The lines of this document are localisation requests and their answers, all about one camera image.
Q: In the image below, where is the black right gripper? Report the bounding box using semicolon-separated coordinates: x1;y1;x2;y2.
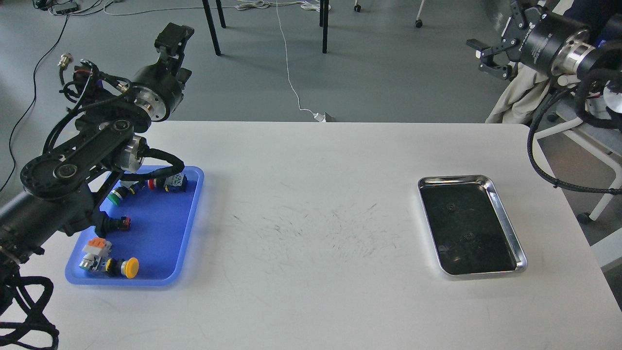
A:
465;0;596;81

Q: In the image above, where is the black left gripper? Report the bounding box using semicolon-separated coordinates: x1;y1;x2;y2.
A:
131;22;195;122

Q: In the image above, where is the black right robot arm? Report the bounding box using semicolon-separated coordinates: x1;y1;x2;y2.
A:
466;0;621;131

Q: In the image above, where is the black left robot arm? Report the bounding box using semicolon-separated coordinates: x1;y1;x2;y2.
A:
0;23;194;350

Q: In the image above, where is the silver metal tray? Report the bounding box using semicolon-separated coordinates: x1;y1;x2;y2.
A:
417;175;528;279

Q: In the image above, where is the blue plastic tray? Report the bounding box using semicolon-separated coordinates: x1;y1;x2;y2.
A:
65;166;205;287

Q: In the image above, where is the black table leg left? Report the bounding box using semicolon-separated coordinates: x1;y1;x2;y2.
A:
202;0;226;57

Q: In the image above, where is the black table leg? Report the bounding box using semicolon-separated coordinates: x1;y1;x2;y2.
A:
202;0;226;57
319;0;329;54

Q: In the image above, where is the beige jacket on chair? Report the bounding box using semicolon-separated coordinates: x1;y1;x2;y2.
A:
484;63;551;125

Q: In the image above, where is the seated person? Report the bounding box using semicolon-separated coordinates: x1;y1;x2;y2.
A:
564;0;622;46

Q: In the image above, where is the white office chair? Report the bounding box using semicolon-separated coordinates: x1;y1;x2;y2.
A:
534;97;622;224

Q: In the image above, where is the black table leg right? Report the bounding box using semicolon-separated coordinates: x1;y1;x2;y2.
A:
319;0;329;54

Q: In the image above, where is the white floor cable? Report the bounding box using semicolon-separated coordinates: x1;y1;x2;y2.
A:
104;0;336;122

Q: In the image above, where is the red push button switch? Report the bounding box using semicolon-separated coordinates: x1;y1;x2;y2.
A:
147;173;188;193

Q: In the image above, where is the green push button switch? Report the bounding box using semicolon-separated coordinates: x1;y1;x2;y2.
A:
106;181;146;206

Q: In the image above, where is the black switch with red end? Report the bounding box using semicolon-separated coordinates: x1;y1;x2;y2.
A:
93;211;131;239

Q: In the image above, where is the black floor cable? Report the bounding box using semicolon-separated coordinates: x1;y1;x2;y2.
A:
0;0;81;193

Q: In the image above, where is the orange white switch block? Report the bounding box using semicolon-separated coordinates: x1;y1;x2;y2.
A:
82;237;112;258

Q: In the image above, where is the yellow push button switch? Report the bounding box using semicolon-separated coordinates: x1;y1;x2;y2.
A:
79;257;139;279

